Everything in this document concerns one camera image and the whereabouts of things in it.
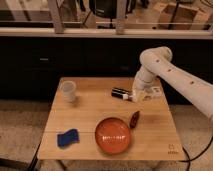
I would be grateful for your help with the dark red chili pepper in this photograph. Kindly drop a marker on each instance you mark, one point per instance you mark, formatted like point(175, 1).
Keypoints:
point(134, 119)

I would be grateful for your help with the black office chair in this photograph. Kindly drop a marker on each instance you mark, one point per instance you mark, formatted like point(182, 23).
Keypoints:
point(108, 14)

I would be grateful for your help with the orange bowl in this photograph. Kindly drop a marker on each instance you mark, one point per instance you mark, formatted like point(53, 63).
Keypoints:
point(112, 135)

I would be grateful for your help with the cardboard box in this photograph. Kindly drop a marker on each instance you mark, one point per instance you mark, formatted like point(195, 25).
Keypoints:
point(175, 16)

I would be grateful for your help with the blue sponge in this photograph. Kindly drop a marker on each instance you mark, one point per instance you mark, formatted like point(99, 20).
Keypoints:
point(68, 137)

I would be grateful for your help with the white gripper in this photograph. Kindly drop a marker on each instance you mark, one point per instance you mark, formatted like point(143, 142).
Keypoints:
point(145, 94)

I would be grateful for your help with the translucent plastic cup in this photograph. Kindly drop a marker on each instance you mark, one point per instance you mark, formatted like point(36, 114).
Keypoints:
point(68, 89)

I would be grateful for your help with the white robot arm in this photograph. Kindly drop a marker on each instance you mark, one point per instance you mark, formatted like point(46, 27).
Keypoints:
point(157, 62)

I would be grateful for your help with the black bottle with white cap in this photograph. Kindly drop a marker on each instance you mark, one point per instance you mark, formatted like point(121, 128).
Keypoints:
point(120, 93)

